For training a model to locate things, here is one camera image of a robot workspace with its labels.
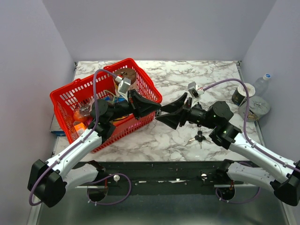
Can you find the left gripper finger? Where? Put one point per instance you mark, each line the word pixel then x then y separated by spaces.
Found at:
pixel 142 103
pixel 144 111

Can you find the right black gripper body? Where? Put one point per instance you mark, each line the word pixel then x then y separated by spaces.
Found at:
pixel 195 115

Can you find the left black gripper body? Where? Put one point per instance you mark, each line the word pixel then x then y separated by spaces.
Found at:
pixel 123 108

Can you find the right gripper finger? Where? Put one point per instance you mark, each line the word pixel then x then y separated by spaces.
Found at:
pixel 172 120
pixel 175 105

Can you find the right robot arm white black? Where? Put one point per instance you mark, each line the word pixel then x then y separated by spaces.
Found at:
pixel 273 172

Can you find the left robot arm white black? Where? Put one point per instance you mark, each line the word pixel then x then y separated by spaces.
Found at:
pixel 46 178

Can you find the black-headed key bunch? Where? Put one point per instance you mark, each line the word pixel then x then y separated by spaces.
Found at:
pixel 200 138

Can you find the brown-lid ice cream cup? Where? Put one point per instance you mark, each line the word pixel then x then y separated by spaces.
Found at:
pixel 127 73

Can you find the orange fruit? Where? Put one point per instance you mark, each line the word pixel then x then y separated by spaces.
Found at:
pixel 79 117

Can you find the orange snack box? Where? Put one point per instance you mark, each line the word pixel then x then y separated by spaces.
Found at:
pixel 79 127

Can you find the red plastic shopping basket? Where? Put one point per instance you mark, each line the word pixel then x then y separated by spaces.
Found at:
pixel 115 102

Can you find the grey-wrapped toilet paper roll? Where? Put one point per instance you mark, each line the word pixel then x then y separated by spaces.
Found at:
pixel 258 107

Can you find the clear plastic water bottle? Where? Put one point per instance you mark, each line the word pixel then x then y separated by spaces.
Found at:
pixel 261 84

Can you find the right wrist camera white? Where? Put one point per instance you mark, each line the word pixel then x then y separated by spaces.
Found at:
pixel 195 90

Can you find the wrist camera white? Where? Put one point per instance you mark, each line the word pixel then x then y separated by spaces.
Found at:
pixel 122 86
pixel 195 90

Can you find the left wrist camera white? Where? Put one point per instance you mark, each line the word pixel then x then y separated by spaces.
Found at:
pixel 122 86

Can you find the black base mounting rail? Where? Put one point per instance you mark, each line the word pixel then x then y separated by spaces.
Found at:
pixel 165 178

